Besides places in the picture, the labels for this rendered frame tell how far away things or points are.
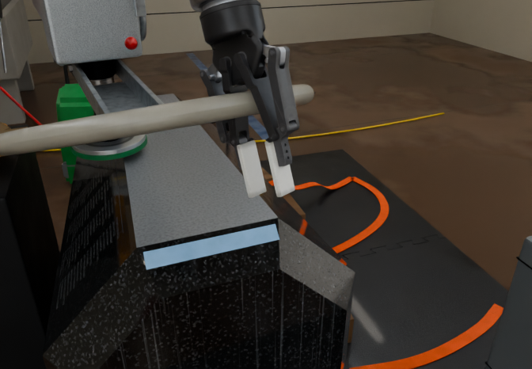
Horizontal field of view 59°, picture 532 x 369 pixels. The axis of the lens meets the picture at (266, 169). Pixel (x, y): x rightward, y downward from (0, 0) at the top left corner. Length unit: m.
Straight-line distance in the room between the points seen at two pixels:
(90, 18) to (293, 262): 0.78
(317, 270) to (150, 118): 0.76
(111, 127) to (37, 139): 0.09
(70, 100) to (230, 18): 2.50
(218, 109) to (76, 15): 0.79
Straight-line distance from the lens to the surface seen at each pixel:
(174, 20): 6.33
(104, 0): 1.29
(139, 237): 1.08
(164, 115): 0.53
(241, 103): 0.56
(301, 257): 1.15
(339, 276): 1.27
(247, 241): 1.08
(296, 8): 6.79
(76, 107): 2.98
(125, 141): 1.44
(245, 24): 0.56
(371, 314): 2.04
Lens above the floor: 1.40
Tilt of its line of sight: 27 degrees down
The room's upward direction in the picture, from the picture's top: straight up
